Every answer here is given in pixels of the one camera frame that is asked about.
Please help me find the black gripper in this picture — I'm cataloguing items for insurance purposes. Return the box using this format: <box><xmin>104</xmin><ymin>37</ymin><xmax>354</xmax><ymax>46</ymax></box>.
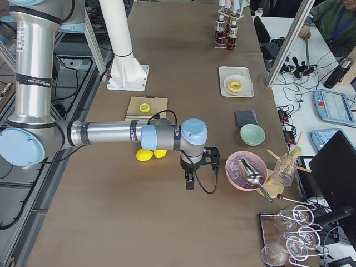
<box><xmin>180</xmin><ymin>157</ymin><xmax>196</xmax><ymax>190</ymax></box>

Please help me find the tea bottle white cap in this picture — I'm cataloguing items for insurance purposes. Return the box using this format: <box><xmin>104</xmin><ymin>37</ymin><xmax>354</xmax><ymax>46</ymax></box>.
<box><xmin>226</xmin><ymin>21</ymin><xmax>238</xmax><ymax>50</ymax></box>

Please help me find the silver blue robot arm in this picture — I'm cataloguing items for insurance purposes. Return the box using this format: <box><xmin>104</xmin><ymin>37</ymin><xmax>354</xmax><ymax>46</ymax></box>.
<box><xmin>1</xmin><ymin>1</ymin><xmax>208</xmax><ymax>189</ymax></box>

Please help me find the cream rectangular tray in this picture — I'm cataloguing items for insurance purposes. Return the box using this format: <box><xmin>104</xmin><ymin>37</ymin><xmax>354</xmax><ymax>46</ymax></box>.
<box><xmin>218</xmin><ymin>66</ymin><xmax>254</xmax><ymax>98</ymax></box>

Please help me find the wine glass rack tray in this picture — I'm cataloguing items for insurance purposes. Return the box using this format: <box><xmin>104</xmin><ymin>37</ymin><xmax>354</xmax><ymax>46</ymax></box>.
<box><xmin>259</xmin><ymin>204</ymin><xmax>329</xmax><ymax>266</ymax></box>

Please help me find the yellow lemon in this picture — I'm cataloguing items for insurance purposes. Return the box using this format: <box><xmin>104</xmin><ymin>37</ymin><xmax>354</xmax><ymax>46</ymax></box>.
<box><xmin>135</xmin><ymin>149</ymin><xmax>154</xmax><ymax>162</ymax></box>
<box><xmin>154</xmin><ymin>150</ymin><xmax>167</xmax><ymax>159</ymax></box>

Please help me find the pink bowl with ice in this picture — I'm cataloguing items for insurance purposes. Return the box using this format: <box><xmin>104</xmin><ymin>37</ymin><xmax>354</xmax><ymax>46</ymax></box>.
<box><xmin>225</xmin><ymin>151</ymin><xmax>268</xmax><ymax>191</ymax></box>

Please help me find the metal ice scoop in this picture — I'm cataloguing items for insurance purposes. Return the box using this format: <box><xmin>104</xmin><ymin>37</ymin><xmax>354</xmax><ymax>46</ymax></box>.
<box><xmin>239</xmin><ymin>157</ymin><xmax>273</xmax><ymax>202</ymax></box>

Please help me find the mint green bowl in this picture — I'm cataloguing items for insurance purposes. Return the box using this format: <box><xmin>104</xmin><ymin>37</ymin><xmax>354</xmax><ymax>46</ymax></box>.
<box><xmin>240</xmin><ymin>124</ymin><xmax>265</xmax><ymax>146</ymax></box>

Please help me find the grey folded cloth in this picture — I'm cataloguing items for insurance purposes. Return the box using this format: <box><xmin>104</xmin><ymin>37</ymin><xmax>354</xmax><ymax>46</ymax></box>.
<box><xmin>234</xmin><ymin>109</ymin><xmax>258</xmax><ymax>128</ymax></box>

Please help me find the half lemon slice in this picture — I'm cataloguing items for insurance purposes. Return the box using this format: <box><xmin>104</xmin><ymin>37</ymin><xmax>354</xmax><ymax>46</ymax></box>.
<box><xmin>139</xmin><ymin>103</ymin><xmax>151</xmax><ymax>113</ymax></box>

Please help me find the bamboo cutting board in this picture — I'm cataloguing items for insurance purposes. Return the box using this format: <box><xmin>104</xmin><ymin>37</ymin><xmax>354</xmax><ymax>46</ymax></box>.
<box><xmin>125</xmin><ymin>96</ymin><xmax>168</xmax><ymax>121</ymax></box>

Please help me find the clear glass pitcher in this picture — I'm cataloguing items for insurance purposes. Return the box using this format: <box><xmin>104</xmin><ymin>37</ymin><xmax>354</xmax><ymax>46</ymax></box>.
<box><xmin>271</xmin><ymin>155</ymin><xmax>296</xmax><ymax>187</ymax></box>

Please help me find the wooden cup stand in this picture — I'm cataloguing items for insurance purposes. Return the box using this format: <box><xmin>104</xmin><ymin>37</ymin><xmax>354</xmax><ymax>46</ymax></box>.
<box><xmin>267</xmin><ymin>131</ymin><xmax>311</xmax><ymax>187</ymax></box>

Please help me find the glazed donut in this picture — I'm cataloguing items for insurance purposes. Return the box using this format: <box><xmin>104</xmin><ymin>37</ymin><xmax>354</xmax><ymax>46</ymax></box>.
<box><xmin>226</xmin><ymin>80</ymin><xmax>243</xmax><ymax>93</ymax></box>

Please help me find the white round plate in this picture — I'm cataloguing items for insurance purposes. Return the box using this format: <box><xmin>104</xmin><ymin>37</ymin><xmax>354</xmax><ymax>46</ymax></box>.
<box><xmin>223</xmin><ymin>75</ymin><xmax>253</xmax><ymax>96</ymax></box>

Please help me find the blue teach pendant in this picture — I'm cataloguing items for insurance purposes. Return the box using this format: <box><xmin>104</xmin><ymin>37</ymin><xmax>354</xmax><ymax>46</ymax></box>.
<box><xmin>313</xmin><ymin>90</ymin><xmax>355</xmax><ymax>126</ymax></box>
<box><xmin>310</xmin><ymin>128</ymin><xmax>345</xmax><ymax>151</ymax></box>

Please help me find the black monitor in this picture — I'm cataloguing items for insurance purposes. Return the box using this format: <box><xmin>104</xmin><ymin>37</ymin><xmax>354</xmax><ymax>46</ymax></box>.
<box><xmin>310</xmin><ymin>131</ymin><xmax>355</xmax><ymax>209</ymax></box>

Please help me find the white mug rack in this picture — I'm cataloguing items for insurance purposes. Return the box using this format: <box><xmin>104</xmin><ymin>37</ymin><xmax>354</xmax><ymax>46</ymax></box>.
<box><xmin>218</xmin><ymin>0</ymin><xmax>246</xmax><ymax>20</ymax></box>

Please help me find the black thermos bottle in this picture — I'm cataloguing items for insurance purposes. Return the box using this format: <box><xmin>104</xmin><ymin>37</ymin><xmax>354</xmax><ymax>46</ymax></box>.
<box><xmin>323</xmin><ymin>57</ymin><xmax>353</xmax><ymax>89</ymax></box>

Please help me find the person in green jacket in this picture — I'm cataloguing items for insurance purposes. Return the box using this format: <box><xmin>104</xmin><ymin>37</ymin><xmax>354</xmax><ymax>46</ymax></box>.
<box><xmin>299</xmin><ymin>1</ymin><xmax>355</xmax><ymax>57</ymax></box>

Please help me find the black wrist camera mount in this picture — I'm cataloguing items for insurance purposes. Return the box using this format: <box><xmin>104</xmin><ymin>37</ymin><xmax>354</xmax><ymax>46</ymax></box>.
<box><xmin>199</xmin><ymin>146</ymin><xmax>220</xmax><ymax>171</ymax></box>

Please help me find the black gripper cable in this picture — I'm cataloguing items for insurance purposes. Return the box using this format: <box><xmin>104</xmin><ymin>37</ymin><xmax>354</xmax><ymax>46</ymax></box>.
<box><xmin>147</xmin><ymin>110</ymin><xmax>220</xmax><ymax>195</ymax></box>

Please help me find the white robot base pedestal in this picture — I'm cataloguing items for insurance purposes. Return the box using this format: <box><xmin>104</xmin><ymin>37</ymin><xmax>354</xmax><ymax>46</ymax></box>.
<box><xmin>100</xmin><ymin>0</ymin><xmax>149</xmax><ymax>92</ymax></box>

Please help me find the copper wire bottle rack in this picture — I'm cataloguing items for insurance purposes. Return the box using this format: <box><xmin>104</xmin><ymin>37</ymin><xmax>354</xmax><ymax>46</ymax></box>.
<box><xmin>214</xmin><ymin>13</ymin><xmax>238</xmax><ymax>49</ymax></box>

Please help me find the aluminium frame post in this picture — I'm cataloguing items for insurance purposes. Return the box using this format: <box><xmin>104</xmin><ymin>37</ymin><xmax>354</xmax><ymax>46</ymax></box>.
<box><xmin>265</xmin><ymin>0</ymin><xmax>315</xmax><ymax>88</ymax></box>

